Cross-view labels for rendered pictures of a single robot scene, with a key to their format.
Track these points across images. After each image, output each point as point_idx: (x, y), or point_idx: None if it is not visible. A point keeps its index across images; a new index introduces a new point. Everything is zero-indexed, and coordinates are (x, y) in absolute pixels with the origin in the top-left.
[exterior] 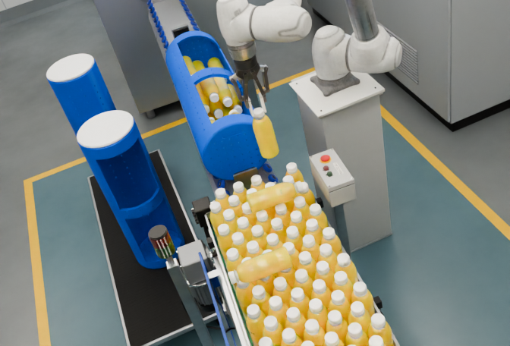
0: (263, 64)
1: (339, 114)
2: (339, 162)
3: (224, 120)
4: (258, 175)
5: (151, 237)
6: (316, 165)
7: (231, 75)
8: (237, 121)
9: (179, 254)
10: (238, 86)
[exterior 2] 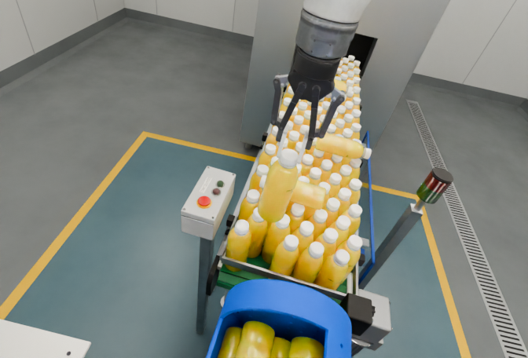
0: (278, 78)
1: None
2: (196, 188)
3: (304, 305)
4: (286, 241)
5: (449, 173)
6: (218, 203)
7: (340, 96)
8: (281, 284)
9: (389, 316)
10: None
